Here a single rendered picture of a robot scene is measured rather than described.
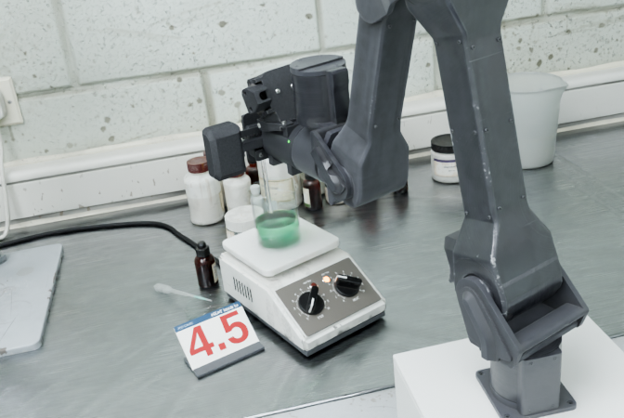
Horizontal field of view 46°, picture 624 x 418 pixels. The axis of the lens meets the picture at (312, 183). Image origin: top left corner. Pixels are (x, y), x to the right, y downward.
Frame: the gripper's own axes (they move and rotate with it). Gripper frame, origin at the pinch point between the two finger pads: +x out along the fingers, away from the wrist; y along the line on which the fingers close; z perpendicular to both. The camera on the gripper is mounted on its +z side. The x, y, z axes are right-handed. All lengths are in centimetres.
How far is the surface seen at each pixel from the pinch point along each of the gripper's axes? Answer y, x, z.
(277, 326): 5.0, -7.4, -23.5
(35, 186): 18, 52, -19
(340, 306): -2.0, -11.4, -21.7
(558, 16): -79, 19, -4
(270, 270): 3.8, -5.4, -16.9
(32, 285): 26.6, 28.6, -24.8
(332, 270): -4.1, -7.2, -19.4
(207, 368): 14.8, -7.0, -25.1
